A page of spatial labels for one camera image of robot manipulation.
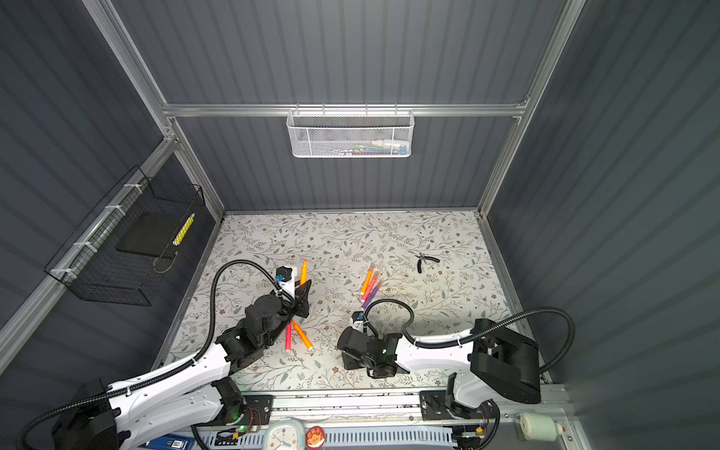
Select right black corrugated cable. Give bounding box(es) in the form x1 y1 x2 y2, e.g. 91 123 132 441
362 297 577 375

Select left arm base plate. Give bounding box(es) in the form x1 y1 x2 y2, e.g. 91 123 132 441
221 395 275 429

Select pink marker pen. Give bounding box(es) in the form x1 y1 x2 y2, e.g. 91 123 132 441
362 273 378 302
285 323 293 352

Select black pad in basket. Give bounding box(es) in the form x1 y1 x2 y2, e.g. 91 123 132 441
115 212 178 260

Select black wire wall basket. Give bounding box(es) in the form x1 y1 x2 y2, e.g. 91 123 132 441
45 170 206 307

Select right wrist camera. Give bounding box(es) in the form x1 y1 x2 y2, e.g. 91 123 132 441
352 310 368 334

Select white alarm clock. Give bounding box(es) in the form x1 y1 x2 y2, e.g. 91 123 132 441
262 419 307 450

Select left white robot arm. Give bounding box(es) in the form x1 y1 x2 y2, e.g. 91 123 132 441
52 282 311 449

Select white tape roll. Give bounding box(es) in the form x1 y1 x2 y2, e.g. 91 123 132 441
517 412 566 443

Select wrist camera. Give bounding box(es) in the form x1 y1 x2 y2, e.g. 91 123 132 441
352 310 368 334
276 265 297 300

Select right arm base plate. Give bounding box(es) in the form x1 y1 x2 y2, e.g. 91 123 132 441
418 390 500 421

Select orange marker pen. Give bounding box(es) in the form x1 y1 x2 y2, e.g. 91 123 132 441
292 321 313 351
361 265 374 296
300 259 309 285

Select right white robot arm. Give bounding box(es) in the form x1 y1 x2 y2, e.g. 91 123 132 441
337 319 541 409

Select left black corrugated cable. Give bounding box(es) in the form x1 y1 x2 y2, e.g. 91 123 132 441
15 258 288 450

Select blue black device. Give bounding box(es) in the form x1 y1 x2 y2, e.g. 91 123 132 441
140 434 195 450

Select small black pliers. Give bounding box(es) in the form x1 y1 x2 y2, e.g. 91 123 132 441
416 253 441 274

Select yellow highlighter in basket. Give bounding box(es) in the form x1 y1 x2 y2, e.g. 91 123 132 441
172 213 196 247

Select red round toy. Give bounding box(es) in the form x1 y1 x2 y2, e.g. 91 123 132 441
306 426 326 450

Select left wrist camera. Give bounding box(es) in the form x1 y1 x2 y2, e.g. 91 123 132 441
276 265 297 300

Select white mesh wall basket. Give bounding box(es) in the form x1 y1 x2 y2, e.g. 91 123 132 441
286 110 416 159

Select purple marker pen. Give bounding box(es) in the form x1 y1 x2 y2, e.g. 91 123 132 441
362 282 382 309

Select aluminium front rail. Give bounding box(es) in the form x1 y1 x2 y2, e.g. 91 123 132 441
257 384 574 422

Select black corrugated cable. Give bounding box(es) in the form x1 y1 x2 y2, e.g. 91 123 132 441
362 297 577 375
15 258 288 450

